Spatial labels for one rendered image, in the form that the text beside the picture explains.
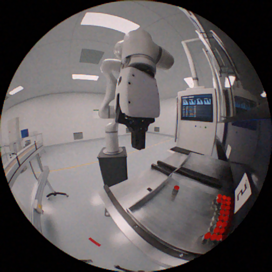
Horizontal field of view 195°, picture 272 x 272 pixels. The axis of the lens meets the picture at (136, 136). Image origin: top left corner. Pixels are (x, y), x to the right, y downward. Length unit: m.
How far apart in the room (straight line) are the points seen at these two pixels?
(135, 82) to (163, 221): 0.35
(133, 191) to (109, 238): 0.93
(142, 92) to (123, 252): 1.23
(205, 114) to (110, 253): 1.77
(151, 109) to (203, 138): 0.89
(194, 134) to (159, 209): 0.88
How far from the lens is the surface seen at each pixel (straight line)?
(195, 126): 1.01
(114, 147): 0.70
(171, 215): 0.30
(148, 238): 0.25
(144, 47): 0.22
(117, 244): 1.16
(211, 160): 0.70
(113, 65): 0.65
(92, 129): 5.12
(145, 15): 1.89
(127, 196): 0.33
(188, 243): 0.30
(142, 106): 0.15
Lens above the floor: 1.15
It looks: 11 degrees down
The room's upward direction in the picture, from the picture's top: straight up
